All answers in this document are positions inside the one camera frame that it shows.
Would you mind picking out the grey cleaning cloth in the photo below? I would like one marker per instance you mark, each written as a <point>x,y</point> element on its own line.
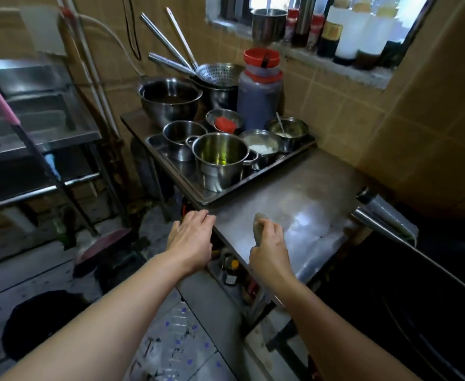
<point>259,228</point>

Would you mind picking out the white wall pipes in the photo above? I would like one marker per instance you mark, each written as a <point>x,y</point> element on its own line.
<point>91,71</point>

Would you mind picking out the black bucket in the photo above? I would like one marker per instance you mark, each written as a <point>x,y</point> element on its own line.
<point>42,323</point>

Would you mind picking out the metal spoon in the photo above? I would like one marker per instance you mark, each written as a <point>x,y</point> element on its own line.
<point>281,124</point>

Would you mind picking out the person's right thumb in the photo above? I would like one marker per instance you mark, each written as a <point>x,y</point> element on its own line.
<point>265,230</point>

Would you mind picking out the dark steel bottle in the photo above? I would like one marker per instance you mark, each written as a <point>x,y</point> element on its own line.
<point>304,19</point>

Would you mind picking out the small steel pot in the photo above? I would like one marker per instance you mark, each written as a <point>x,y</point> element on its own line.
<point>181,138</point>

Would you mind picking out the person's right hand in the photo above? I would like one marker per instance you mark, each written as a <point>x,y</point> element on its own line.
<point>270,259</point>

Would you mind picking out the steel bowl with spoon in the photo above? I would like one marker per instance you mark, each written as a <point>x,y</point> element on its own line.
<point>290,132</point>

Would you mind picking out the steel colander strainer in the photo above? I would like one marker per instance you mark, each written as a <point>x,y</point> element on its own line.
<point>216,73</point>

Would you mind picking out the red capped bottle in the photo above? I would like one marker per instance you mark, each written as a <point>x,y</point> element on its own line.
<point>315,31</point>
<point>291,23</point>

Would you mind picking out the steel bowl with white powder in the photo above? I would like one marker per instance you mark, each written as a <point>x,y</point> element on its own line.
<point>262,146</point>

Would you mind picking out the dark jar with red lid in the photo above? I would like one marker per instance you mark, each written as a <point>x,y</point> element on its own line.
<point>259,93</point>

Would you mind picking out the squeeze bottle with dark sauce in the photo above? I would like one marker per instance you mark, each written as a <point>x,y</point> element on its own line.
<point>334,29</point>
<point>351,35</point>

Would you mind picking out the small steel bowl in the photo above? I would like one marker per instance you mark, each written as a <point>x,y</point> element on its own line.
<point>224,120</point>

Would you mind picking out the person's left hand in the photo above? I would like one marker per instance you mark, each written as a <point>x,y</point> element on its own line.
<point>191,244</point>

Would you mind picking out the steel work table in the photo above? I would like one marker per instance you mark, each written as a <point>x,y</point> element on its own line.
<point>288,210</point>

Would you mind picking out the person's left forearm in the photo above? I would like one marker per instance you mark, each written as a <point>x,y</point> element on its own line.
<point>109,329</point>

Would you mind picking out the deep steel bowl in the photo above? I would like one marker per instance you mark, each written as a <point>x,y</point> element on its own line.
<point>216,97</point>

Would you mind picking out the steel sink unit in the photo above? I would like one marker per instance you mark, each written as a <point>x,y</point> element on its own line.
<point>30,122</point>

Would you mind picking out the small dark bottle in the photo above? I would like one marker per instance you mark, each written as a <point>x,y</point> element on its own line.
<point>231,271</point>

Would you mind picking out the large steel mixing bowl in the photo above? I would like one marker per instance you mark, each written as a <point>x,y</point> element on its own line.
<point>169,101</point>

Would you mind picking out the person's left fingers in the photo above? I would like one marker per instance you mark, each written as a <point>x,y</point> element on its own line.
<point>196,220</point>

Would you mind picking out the rectangular steel tray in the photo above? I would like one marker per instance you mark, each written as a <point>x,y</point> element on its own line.
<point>200,186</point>

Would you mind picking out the black wok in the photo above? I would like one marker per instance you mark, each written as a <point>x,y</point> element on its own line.
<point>415,297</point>

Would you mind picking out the steel cup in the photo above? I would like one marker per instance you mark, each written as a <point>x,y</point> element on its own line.
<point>268,25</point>

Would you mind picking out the clear plastic bottle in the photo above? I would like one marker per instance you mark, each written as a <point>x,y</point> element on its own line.
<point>173,341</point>

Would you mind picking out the person's right forearm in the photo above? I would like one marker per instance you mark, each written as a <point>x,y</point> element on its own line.
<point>331,337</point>

